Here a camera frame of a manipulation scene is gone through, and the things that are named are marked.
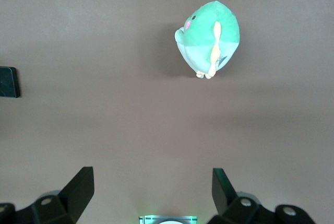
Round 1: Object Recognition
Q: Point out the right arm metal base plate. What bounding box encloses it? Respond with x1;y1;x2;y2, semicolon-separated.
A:
138;215;198;224

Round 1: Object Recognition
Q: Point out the green plush dinosaur toy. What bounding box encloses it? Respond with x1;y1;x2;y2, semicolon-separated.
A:
174;0;241;80

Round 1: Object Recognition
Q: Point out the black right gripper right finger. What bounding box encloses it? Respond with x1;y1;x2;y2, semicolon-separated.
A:
208;168;317;224

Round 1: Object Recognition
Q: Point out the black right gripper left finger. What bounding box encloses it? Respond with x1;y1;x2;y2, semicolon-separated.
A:
0;166;94;224

